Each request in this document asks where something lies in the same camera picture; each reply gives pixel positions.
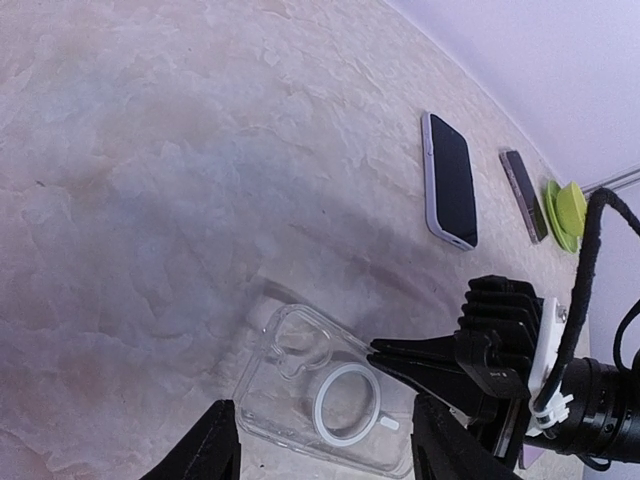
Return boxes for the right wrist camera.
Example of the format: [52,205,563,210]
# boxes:
[455,275,575,443]

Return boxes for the black phone face up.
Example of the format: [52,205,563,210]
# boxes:
[429,114,478,249]

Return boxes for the pink phone face down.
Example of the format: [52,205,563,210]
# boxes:
[518,444,546,470]

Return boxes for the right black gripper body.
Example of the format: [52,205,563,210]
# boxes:
[449,395,530,468]

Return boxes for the purple-edged black-screen phone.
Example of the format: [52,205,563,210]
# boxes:
[499,150,548,244]

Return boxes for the lavender phone case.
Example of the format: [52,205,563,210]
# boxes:
[421,112,473,251]

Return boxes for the right aluminium frame post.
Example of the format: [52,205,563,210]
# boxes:
[582,167,639,196]

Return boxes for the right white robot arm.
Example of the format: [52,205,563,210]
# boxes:
[367,329,639,478]

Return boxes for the clear case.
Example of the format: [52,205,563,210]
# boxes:
[234,304,414,479]

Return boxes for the green bowl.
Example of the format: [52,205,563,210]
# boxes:
[555,182,587,238]

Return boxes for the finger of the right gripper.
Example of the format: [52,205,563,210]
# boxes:
[367,332,501,415]

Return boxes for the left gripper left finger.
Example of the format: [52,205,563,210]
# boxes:
[142,400,242,480]

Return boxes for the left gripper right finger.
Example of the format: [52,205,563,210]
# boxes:
[411,393,518,479]

